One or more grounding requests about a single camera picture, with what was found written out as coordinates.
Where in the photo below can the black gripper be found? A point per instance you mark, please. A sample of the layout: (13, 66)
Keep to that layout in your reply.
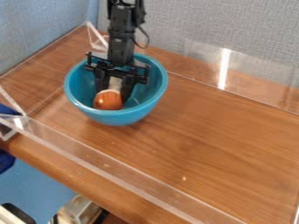
(132, 73)

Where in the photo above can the brown cap toy mushroom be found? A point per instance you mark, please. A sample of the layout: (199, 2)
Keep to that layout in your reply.
(108, 98)

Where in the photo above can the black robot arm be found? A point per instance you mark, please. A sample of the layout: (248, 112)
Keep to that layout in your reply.
(120, 65)

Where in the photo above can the blue plastic bowl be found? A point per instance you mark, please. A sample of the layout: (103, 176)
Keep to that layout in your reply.
(80, 92)

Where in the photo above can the clear acrylic front barrier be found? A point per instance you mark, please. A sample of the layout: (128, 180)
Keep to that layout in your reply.
(140, 184)

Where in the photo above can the clear acrylic back barrier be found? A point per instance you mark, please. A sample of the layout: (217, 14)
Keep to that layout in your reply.
(233, 44)

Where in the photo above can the blue cloth object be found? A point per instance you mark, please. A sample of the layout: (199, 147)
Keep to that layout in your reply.
(6, 159)

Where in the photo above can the black and white object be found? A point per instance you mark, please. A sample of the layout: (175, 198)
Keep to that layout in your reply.
(12, 215)

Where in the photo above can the clear acrylic corner bracket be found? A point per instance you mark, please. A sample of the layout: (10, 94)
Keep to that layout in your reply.
(97, 40)

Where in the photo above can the grey metal frame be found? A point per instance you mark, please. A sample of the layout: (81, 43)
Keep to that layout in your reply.
(77, 211)

